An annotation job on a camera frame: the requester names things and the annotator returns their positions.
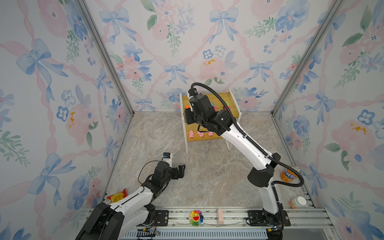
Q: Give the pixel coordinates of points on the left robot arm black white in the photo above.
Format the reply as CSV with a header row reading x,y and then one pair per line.
x,y
112,221

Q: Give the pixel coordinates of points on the orange drink can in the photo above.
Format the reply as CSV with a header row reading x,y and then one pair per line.
x,y
288,175

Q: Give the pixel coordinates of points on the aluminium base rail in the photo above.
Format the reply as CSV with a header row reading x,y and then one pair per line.
x,y
239,224

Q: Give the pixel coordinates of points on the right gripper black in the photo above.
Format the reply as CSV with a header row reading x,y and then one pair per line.
x,y
188,114

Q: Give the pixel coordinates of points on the pink rectangular block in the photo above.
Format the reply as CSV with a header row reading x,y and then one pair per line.
x,y
220,216

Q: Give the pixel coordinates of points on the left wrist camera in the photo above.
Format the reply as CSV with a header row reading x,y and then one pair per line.
x,y
167,157

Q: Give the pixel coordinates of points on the rainbow smiling flower toy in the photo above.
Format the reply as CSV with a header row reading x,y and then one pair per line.
x,y
196,218

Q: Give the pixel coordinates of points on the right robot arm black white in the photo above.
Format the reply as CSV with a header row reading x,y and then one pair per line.
x,y
225,125

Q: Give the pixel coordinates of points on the red yellow snack packet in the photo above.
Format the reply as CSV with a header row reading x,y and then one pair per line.
x,y
118,196

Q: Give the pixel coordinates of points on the wooden two-tier shelf white frame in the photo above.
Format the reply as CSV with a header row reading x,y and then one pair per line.
x,y
184,101

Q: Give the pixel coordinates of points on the pink toy truck blue top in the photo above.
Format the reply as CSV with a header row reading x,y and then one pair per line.
x,y
214,106

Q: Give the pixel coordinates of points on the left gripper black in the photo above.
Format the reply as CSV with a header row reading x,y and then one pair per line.
x,y
175,175

